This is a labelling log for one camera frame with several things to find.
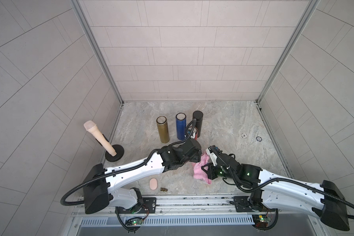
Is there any left circuit board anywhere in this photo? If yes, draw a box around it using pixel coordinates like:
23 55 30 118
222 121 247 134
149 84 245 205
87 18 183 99
125 217 144 227

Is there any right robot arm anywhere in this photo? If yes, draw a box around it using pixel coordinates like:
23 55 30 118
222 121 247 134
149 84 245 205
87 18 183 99
202 146 354 231

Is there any blue thermos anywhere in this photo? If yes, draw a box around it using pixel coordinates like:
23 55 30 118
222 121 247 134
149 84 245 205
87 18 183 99
176 113 186 140

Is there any aluminium front rail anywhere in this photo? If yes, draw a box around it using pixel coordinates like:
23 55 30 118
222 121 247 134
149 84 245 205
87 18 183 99
72 193 318 218

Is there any black thermos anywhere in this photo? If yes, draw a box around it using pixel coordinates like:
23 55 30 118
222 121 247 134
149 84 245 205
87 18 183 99
192 111 204 138

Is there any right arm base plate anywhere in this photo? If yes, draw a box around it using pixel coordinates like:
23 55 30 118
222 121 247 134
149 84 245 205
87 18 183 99
229 196 268 212

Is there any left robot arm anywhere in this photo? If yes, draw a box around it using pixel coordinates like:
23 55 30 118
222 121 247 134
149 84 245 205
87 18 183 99
60 138 202 214

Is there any circuit board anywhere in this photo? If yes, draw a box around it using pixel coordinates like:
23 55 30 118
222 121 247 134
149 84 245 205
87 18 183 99
125 217 144 227
252 215 270 229

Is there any right circuit board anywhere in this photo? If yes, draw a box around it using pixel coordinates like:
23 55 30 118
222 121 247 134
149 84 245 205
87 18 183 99
252 215 270 229

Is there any pink cloth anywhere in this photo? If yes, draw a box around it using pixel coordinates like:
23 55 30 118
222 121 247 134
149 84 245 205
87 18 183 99
193 153 212 184

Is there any beige microphone-shaped holder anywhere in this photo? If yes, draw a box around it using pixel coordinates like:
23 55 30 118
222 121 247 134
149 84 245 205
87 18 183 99
84 121 124 162

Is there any pink oval soap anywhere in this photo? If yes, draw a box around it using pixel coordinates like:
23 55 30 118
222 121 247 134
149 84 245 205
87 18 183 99
149 178 158 190

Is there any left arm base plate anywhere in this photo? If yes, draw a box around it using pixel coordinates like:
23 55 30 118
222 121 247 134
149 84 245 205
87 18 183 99
119 197 157 214

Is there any gold thermos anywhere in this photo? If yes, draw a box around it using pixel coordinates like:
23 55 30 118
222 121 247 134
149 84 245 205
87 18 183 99
156 116 170 144

